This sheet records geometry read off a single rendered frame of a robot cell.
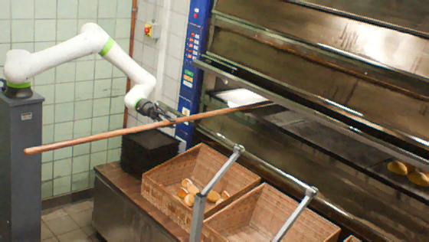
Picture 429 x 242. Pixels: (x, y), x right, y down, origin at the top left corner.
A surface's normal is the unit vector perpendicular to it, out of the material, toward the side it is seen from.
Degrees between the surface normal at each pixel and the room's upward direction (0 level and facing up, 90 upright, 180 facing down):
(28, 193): 90
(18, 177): 90
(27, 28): 90
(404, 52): 70
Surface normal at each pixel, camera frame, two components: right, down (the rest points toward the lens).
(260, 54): -0.66, -0.18
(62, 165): 0.66, 0.36
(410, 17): -0.73, 0.15
